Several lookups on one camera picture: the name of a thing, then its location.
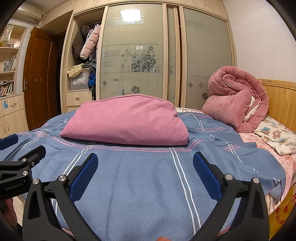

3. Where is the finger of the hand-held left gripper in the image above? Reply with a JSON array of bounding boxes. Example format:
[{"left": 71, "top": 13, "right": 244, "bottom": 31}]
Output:
[
  {"left": 0, "top": 134, "right": 19, "bottom": 151},
  {"left": 0, "top": 146, "right": 47, "bottom": 179}
]

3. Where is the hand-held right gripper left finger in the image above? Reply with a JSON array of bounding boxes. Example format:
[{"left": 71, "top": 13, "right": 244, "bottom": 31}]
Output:
[{"left": 22, "top": 153, "right": 99, "bottom": 241}]

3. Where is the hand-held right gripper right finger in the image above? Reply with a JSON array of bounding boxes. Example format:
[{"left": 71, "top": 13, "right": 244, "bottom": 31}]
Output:
[{"left": 193, "top": 152, "right": 270, "bottom": 241}]

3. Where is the pink and white hooded jacket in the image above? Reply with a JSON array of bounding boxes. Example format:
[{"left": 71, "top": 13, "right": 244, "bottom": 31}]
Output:
[{"left": 60, "top": 94, "right": 189, "bottom": 146}]

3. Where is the grey clothes pile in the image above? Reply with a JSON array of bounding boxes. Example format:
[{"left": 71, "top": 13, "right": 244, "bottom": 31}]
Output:
[{"left": 83, "top": 61, "right": 97, "bottom": 72}]

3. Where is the person's left hand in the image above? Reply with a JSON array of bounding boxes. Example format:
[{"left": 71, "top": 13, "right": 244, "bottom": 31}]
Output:
[{"left": 0, "top": 198, "right": 18, "bottom": 226}]

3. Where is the light wood shelf cabinet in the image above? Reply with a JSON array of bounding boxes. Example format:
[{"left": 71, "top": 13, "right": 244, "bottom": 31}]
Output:
[{"left": 0, "top": 24, "right": 29, "bottom": 139}]

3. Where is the row of books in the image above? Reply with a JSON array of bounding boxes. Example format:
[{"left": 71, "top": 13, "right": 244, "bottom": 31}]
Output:
[{"left": 0, "top": 81, "right": 14, "bottom": 97}]

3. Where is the blue plaid bed sheet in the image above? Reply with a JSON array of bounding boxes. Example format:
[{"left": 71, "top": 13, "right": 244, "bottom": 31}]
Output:
[{"left": 0, "top": 111, "right": 287, "bottom": 238}]

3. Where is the brown wooden door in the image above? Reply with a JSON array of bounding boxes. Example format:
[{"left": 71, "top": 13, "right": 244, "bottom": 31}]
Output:
[{"left": 23, "top": 27, "right": 58, "bottom": 131}]

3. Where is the pink rolled quilt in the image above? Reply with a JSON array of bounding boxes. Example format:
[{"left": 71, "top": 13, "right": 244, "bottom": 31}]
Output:
[{"left": 202, "top": 66, "right": 270, "bottom": 133}]

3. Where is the floral pillow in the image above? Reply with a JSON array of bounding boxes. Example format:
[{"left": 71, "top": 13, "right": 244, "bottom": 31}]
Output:
[{"left": 253, "top": 116, "right": 296, "bottom": 156}]

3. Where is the yellow cardboard box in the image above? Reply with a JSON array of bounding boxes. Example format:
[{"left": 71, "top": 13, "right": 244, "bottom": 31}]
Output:
[{"left": 268, "top": 192, "right": 294, "bottom": 239}]

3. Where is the clear plastic storage box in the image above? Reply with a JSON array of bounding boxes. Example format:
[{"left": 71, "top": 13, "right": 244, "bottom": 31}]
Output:
[{"left": 69, "top": 71, "right": 92, "bottom": 91}]

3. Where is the beige crumpled cloth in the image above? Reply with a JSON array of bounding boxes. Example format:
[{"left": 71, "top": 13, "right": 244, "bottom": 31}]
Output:
[{"left": 67, "top": 64, "right": 85, "bottom": 78}]

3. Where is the wooden headboard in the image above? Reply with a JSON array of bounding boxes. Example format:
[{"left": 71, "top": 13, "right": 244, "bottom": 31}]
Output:
[{"left": 258, "top": 79, "right": 296, "bottom": 135}]

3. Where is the light wood sliding-door wardrobe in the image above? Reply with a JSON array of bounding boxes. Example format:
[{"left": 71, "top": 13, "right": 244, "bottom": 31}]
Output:
[{"left": 60, "top": 0, "right": 237, "bottom": 114}]

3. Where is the dark hanging jacket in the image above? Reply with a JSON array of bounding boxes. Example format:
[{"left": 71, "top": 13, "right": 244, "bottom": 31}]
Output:
[{"left": 72, "top": 25, "right": 90, "bottom": 58}]

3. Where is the white air conditioner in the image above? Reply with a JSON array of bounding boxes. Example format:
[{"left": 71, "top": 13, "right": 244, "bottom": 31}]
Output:
[{"left": 11, "top": 9, "right": 44, "bottom": 24}]

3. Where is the pink puffer jacket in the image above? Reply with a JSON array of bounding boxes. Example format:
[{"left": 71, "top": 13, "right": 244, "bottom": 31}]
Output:
[{"left": 80, "top": 25, "right": 101, "bottom": 59}]

